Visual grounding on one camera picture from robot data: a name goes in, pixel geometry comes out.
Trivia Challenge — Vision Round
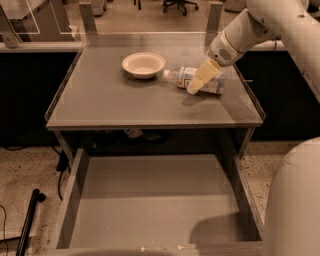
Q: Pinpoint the clear acrylic barrier panel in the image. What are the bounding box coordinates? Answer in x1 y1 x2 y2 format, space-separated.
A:
0 0 241 48

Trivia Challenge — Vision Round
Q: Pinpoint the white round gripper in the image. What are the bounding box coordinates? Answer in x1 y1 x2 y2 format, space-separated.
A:
186 8 276 95

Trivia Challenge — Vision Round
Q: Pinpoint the blue plastic bottle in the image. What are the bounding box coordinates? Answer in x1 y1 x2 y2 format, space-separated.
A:
162 66 226 95

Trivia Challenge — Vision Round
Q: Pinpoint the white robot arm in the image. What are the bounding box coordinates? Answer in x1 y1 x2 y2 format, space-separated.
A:
187 0 320 256

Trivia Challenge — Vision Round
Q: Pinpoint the grey background cabinet left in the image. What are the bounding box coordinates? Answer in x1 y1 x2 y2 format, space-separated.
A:
0 0 74 42

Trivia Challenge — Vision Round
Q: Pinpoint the grey open top drawer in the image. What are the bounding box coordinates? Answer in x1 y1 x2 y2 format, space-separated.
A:
48 150 263 256

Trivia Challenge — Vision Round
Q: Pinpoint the black power cable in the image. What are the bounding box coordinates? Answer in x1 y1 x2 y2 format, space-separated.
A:
0 145 72 202

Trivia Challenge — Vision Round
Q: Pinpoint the black office chair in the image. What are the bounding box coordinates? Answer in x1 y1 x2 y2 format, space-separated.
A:
163 0 199 16

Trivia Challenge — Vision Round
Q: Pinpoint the grey cabinet table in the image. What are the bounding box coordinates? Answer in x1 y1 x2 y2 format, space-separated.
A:
46 32 264 158

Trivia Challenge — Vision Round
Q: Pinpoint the black pole on floor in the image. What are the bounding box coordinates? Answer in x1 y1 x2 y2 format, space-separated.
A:
16 189 46 256

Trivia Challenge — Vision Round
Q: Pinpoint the white paper bowl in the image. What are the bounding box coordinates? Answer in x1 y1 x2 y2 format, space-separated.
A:
122 52 166 79

